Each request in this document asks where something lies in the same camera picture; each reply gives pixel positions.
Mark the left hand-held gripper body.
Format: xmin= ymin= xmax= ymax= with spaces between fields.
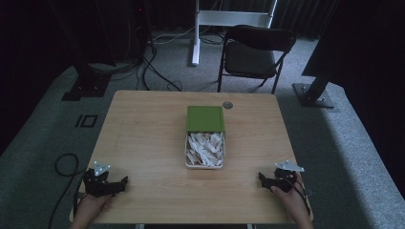
xmin=82 ymin=160 xmax=126 ymax=198

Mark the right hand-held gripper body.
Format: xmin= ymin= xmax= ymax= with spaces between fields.
xmin=266 ymin=159 xmax=306 ymax=194

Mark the person's right hand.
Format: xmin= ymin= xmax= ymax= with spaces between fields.
xmin=269 ymin=172 xmax=308 ymax=221

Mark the person's left hand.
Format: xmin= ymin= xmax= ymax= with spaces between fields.
xmin=75 ymin=192 xmax=115 ymax=224

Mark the pile of white paper pieces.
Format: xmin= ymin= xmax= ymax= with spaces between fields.
xmin=186 ymin=132 xmax=224 ymax=168

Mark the white box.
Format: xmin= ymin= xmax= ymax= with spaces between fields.
xmin=184 ymin=131 xmax=226 ymax=170

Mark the green box lid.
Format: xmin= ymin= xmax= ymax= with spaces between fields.
xmin=185 ymin=105 xmax=226 ymax=134

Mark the black metal stand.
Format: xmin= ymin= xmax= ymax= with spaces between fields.
xmin=61 ymin=0 xmax=117 ymax=102
xmin=291 ymin=61 xmax=336 ymax=110

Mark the black folding chair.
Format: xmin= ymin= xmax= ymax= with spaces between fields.
xmin=217 ymin=25 xmax=297 ymax=95

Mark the white metal stand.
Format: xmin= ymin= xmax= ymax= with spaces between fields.
xmin=190 ymin=0 xmax=279 ymax=67

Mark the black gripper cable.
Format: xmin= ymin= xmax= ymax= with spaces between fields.
xmin=285 ymin=177 xmax=312 ymax=218
xmin=47 ymin=153 xmax=88 ymax=229

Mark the black floor cable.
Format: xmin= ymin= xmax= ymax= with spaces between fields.
xmin=136 ymin=44 xmax=183 ymax=93

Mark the white floor cable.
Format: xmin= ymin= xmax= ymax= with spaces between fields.
xmin=152 ymin=25 xmax=196 ymax=46

